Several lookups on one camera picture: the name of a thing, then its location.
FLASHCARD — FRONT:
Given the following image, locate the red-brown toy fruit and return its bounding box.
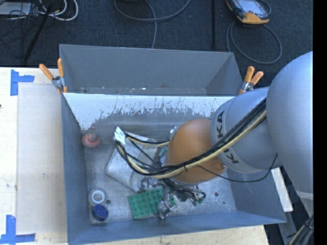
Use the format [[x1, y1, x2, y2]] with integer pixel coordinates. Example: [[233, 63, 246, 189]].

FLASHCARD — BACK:
[[81, 131, 102, 150]]

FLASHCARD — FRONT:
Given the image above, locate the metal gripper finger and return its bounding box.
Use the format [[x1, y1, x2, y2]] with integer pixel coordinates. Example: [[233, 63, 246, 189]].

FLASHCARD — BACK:
[[162, 195, 177, 212], [156, 201, 171, 220]]

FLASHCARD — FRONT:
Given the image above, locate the grey metal bin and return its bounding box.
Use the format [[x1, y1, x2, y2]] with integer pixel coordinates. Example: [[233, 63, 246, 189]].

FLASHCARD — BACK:
[[58, 44, 287, 245]]

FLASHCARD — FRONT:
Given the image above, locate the dark green flat block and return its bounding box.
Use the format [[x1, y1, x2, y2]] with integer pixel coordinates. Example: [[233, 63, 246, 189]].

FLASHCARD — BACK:
[[127, 187, 177, 219]]

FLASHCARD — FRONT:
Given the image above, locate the blue round cap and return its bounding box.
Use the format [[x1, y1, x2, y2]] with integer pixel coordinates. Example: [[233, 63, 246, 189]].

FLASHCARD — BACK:
[[91, 204, 109, 222]]

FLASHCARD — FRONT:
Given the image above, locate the pale wood flat board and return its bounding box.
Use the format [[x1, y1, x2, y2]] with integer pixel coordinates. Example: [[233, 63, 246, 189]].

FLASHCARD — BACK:
[[15, 82, 294, 237]]

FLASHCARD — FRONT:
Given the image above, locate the clear jar with white ring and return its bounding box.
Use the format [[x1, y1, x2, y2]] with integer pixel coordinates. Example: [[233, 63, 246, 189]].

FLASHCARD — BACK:
[[88, 187, 108, 206]]

